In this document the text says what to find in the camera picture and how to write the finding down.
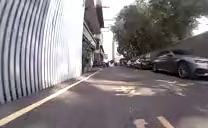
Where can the corrugated metal fence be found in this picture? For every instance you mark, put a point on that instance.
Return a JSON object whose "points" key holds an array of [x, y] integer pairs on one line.
{"points": [[25, 43]]}

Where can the row of buildings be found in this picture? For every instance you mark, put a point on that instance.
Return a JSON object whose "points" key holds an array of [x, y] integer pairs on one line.
{"points": [[90, 33]]}

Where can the grey asphalt road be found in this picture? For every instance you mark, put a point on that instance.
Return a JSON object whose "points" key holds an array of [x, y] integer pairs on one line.
{"points": [[108, 100]]}

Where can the row of parked cars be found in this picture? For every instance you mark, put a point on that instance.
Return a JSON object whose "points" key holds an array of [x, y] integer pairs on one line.
{"points": [[138, 62]]}

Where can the grey pavement strip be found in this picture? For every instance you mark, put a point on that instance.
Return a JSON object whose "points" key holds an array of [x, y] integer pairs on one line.
{"points": [[32, 98]]}

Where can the grey wall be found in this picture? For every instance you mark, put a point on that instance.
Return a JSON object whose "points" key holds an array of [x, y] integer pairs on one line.
{"points": [[198, 43]]}

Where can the row of trees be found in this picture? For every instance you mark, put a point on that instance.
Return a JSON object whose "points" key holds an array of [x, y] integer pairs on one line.
{"points": [[148, 26]]}

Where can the grey car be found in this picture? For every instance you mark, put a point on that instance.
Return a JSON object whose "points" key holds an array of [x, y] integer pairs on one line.
{"points": [[182, 63]]}

